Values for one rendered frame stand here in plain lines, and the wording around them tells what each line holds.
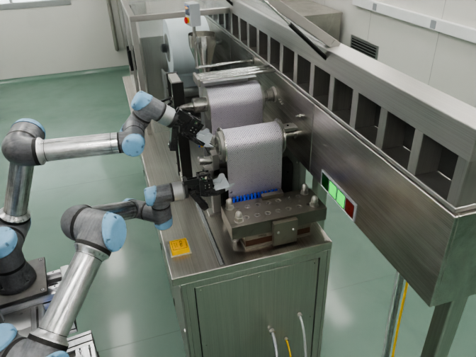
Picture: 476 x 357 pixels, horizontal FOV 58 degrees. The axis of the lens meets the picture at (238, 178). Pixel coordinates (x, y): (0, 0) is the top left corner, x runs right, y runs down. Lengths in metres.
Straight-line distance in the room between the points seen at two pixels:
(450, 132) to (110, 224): 0.97
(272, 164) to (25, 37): 5.84
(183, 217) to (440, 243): 1.14
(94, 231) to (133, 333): 1.39
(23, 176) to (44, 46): 5.53
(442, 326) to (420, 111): 0.73
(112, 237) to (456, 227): 0.96
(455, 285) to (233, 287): 0.85
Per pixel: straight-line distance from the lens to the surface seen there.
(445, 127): 1.09
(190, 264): 1.71
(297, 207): 1.76
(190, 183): 1.72
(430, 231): 1.20
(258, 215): 1.72
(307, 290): 1.95
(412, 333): 2.77
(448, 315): 1.54
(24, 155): 1.60
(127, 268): 3.12
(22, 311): 1.99
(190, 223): 1.91
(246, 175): 1.78
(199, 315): 1.84
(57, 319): 1.39
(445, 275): 1.24
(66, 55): 7.26
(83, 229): 1.43
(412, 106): 1.17
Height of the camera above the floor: 2.05
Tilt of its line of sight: 31 degrees down
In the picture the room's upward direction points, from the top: 2 degrees counter-clockwise
